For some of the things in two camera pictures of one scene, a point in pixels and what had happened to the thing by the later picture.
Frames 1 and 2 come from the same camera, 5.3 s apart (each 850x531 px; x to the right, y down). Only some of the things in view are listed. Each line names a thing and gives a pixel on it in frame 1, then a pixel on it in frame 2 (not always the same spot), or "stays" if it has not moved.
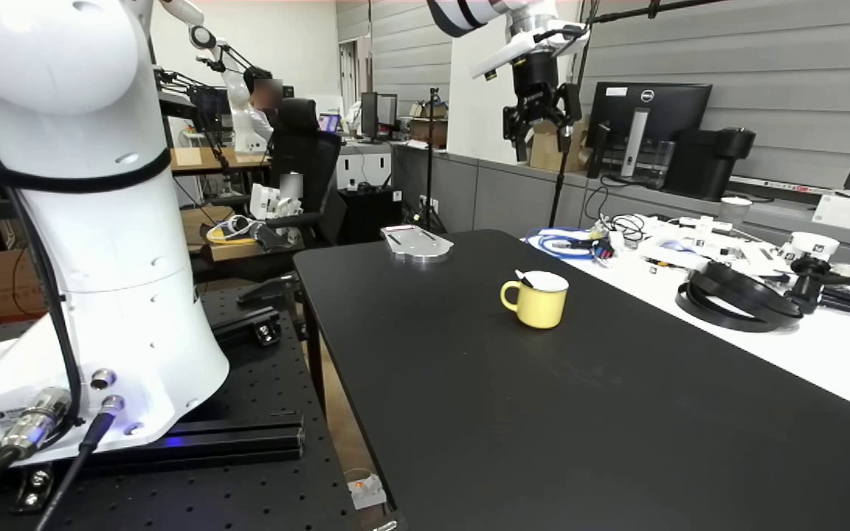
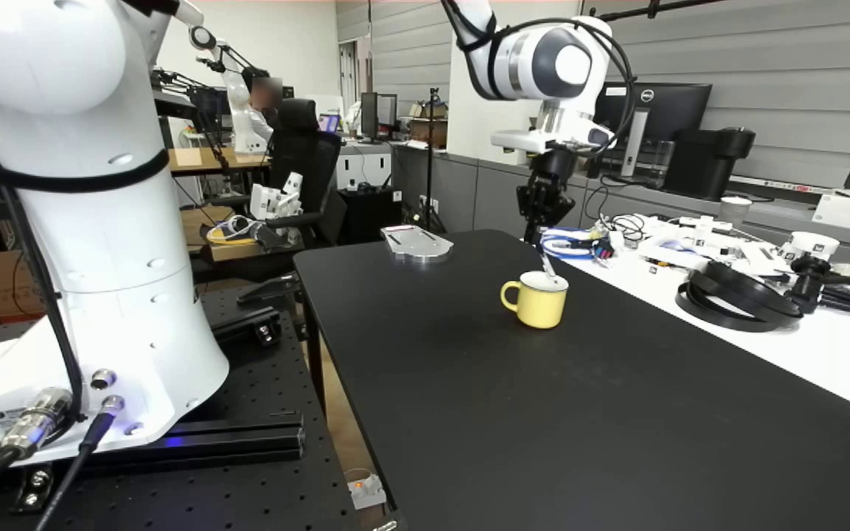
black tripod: (430, 212) stays
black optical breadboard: (266, 454) stays
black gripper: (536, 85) → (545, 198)
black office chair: (300, 147) stays
